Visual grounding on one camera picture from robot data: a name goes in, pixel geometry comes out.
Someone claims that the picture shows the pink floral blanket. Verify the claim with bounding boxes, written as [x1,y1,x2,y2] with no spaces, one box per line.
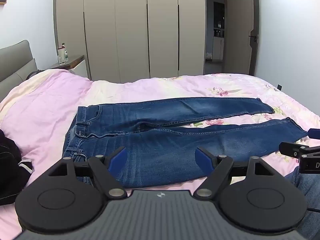
[0,69,320,235]

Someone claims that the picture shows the hallway cabinet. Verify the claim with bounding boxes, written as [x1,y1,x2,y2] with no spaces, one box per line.
[212,1,225,60]

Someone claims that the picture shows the black garment with white stripes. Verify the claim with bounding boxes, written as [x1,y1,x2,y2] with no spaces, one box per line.
[0,129,33,206]

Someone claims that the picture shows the blue denim pants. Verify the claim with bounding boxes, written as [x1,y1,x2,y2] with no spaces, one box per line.
[62,97,310,189]

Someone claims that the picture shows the beige wardrobe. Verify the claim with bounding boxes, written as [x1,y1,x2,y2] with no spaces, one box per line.
[53,0,207,84]

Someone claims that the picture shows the grey room door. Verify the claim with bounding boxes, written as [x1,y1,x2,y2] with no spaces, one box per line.
[224,0,260,77]

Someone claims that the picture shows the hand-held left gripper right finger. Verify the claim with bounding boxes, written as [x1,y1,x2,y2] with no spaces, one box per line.
[194,147,274,198]

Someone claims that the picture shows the grey padded headboard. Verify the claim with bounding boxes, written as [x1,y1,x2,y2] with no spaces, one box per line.
[0,40,38,103]

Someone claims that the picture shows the person's leg in jeans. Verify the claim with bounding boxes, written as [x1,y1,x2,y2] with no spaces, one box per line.
[284,166,320,240]

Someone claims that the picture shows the bedside table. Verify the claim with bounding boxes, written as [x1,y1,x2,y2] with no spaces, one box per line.
[47,55,88,78]

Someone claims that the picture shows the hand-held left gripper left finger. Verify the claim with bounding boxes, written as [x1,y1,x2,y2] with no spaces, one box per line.
[46,146,128,199]

